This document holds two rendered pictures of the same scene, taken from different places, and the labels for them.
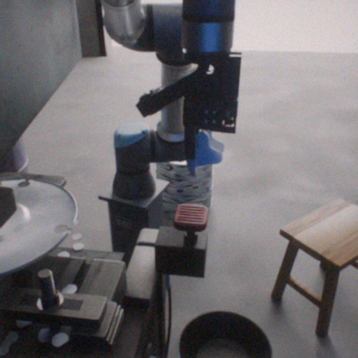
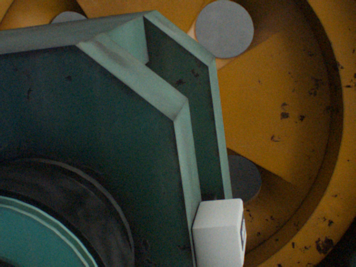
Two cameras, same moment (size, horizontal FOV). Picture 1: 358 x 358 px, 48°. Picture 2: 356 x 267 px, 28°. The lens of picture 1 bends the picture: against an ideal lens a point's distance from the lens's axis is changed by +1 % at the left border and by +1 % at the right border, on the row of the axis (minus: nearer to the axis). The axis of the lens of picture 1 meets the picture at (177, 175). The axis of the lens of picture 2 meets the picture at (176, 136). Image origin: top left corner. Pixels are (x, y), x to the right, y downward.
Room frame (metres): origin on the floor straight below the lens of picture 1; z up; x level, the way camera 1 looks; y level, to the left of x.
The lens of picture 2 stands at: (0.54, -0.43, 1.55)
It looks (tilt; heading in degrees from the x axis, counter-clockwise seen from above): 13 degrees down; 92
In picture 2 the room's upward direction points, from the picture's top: 8 degrees counter-clockwise
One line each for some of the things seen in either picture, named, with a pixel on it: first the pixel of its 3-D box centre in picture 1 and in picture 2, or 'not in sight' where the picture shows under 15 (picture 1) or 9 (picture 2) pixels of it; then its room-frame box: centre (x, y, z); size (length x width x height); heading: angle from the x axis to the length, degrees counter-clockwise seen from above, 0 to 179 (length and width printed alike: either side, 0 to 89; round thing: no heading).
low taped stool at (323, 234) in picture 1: (330, 263); not in sight; (1.14, -0.56, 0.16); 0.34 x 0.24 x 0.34; 126
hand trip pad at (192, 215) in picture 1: (191, 230); not in sight; (0.61, -0.03, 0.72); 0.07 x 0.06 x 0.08; 172
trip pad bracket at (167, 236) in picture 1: (180, 271); not in sight; (0.61, -0.01, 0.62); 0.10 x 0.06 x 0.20; 82
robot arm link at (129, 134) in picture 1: (133, 145); not in sight; (1.21, 0.14, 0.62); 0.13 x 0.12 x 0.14; 96
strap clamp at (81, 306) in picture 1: (56, 302); not in sight; (0.40, 0.17, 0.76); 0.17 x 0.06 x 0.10; 82
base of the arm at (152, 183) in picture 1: (133, 175); not in sight; (1.21, 0.15, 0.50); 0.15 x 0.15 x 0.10
